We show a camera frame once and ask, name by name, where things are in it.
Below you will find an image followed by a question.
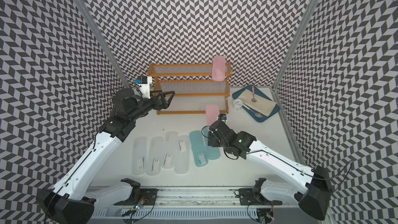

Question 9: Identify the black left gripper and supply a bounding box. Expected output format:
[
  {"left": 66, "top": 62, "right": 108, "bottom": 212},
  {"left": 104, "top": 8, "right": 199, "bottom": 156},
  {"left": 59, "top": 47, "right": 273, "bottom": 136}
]
[{"left": 128, "top": 90, "right": 175, "bottom": 121}]

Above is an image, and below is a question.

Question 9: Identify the teal pencil case plain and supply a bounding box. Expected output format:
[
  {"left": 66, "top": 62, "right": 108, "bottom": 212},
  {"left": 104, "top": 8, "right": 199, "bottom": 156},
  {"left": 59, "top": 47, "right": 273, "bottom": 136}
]
[{"left": 202, "top": 126, "right": 220, "bottom": 160}]

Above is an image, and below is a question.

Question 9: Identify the teal pencil case with label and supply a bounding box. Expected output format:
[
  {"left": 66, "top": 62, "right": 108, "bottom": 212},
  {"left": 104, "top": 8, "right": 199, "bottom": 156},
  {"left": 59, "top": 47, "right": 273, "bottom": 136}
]
[{"left": 189, "top": 131, "right": 208, "bottom": 168}]

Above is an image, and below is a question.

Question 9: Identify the pink pencil case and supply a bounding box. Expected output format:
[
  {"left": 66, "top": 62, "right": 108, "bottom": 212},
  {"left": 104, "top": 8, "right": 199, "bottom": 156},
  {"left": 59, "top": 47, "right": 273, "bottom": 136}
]
[
  {"left": 205, "top": 104, "right": 220, "bottom": 126},
  {"left": 211, "top": 56, "right": 226, "bottom": 82}
]

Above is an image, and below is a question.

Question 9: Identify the clear pencil case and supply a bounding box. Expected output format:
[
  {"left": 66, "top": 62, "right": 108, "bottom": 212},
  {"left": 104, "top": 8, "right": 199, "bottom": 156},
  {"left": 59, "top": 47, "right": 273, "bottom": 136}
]
[
  {"left": 174, "top": 135, "right": 191, "bottom": 175},
  {"left": 162, "top": 131, "right": 178, "bottom": 169},
  {"left": 146, "top": 136, "right": 164, "bottom": 176},
  {"left": 132, "top": 136, "right": 147, "bottom": 176}
]

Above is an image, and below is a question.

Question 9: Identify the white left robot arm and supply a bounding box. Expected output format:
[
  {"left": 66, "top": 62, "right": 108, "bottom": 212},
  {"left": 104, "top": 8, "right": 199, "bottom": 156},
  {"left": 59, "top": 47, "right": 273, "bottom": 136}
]
[{"left": 36, "top": 88, "right": 175, "bottom": 224}]

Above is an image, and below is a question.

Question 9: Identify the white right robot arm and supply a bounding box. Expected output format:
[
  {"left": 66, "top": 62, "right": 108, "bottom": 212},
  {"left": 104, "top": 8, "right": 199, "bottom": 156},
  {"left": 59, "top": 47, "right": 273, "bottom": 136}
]
[{"left": 208, "top": 120, "right": 332, "bottom": 220}]

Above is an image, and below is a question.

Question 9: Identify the wooden three-tier shelf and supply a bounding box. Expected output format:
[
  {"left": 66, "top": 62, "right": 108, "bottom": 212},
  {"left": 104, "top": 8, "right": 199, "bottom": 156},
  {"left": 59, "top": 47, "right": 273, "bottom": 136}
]
[{"left": 147, "top": 63, "right": 232, "bottom": 114}]

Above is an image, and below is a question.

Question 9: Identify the beige cloth napkin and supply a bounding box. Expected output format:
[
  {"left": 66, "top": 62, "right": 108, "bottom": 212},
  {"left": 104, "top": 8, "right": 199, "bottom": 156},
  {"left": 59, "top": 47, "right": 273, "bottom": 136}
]
[{"left": 238, "top": 89, "right": 276, "bottom": 117}]

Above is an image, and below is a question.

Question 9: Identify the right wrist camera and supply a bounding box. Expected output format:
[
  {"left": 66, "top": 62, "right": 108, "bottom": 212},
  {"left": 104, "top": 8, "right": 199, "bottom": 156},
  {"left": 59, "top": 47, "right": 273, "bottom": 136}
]
[{"left": 218, "top": 114, "right": 227, "bottom": 122}]

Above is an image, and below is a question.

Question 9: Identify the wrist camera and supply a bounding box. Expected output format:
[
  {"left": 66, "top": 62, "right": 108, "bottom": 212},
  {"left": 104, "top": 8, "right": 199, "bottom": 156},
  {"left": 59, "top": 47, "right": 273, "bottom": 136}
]
[
  {"left": 218, "top": 114, "right": 227, "bottom": 122},
  {"left": 135, "top": 76, "right": 153, "bottom": 99}
]

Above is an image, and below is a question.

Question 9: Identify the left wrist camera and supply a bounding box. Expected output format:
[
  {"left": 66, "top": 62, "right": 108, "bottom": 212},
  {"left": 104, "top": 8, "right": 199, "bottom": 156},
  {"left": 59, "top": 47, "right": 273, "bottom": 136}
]
[{"left": 135, "top": 76, "right": 153, "bottom": 99}]

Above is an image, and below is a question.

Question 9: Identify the large white-handled spoon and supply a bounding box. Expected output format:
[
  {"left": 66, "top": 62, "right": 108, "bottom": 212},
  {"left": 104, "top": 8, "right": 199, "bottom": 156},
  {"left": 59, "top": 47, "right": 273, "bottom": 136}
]
[{"left": 243, "top": 105, "right": 263, "bottom": 118}]

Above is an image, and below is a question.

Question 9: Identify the small pink-handled spoon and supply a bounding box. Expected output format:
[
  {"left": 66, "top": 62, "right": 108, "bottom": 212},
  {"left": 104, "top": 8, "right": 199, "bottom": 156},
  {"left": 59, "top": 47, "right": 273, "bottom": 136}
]
[{"left": 251, "top": 86, "right": 257, "bottom": 103}]

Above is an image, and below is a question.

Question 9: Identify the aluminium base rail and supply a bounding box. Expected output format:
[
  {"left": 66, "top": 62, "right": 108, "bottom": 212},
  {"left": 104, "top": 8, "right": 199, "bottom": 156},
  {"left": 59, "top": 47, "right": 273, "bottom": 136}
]
[{"left": 88, "top": 187, "right": 320, "bottom": 224}]

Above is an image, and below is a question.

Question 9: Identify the aluminium corner post left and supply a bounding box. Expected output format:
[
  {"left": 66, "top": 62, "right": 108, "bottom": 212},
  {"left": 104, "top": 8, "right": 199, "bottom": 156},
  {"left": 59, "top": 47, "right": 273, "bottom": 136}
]
[{"left": 73, "top": 0, "right": 131, "bottom": 88}]

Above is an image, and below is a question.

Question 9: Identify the aluminium corner post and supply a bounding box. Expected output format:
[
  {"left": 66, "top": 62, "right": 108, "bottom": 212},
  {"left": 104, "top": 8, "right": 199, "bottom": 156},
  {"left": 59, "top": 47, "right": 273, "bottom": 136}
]
[
  {"left": 73, "top": 0, "right": 131, "bottom": 88},
  {"left": 271, "top": 0, "right": 332, "bottom": 90}
]

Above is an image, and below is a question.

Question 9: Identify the aluminium corner post right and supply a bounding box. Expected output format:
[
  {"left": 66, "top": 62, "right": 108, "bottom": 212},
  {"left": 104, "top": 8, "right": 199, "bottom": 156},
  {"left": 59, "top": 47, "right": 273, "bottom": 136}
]
[{"left": 271, "top": 0, "right": 332, "bottom": 90}]

